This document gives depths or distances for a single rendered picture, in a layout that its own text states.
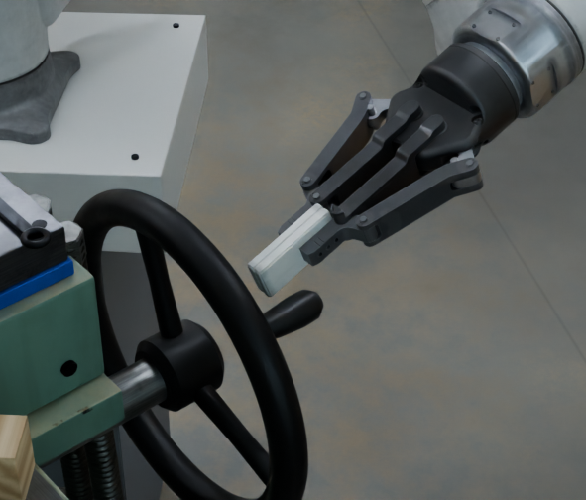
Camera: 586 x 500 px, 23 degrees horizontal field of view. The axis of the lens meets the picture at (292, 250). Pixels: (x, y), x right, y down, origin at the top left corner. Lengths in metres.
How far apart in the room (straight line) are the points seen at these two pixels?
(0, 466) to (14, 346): 0.11
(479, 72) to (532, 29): 0.05
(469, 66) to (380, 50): 2.01
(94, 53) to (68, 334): 0.79
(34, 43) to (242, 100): 1.37
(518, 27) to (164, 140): 0.57
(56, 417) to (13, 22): 0.64
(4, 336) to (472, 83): 0.38
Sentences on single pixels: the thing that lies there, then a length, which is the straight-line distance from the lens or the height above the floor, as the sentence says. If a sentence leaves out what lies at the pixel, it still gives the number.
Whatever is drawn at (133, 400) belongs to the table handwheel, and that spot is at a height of 0.82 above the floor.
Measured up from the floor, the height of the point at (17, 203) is 1.00.
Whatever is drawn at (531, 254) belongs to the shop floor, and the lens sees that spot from 2.54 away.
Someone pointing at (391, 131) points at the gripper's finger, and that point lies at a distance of 1.07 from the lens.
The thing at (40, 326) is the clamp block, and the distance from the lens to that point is 0.96.
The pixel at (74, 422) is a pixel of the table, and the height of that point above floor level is 0.86.
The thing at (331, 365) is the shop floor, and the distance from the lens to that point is 2.29.
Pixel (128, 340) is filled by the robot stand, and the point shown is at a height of 0.39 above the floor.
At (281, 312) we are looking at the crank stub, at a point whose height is 0.90.
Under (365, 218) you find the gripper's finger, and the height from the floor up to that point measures 0.95.
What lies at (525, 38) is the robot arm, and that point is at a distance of 1.08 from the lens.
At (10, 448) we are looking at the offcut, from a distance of 0.88.
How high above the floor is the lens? 1.57
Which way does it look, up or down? 39 degrees down
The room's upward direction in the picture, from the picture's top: straight up
